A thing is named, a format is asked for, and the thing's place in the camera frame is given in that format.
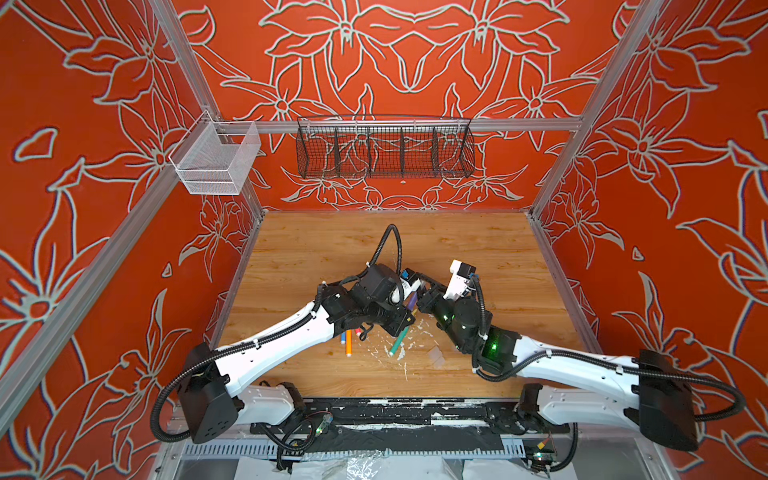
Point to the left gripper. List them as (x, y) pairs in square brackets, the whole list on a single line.
[(401, 314)]

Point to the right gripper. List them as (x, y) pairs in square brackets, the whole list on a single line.
[(433, 298)]

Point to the purple marker pen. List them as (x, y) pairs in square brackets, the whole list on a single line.
[(412, 300)]

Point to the green marker pen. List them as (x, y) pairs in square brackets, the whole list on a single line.
[(398, 342)]

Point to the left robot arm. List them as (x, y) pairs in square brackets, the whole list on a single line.
[(204, 399)]

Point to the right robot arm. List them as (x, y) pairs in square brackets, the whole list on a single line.
[(644, 393)]

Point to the orange marker pen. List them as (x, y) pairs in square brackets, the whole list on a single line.
[(348, 343)]

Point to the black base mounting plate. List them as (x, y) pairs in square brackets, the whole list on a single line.
[(416, 425)]

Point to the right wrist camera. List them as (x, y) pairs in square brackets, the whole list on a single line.
[(461, 281)]

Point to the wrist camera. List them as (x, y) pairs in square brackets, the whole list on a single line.
[(410, 281), (461, 281)]

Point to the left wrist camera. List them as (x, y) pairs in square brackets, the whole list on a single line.
[(410, 281)]

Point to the black wire basket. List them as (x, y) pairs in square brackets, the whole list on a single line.
[(361, 147)]

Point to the white wire basket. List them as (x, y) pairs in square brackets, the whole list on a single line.
[(216, 157)]

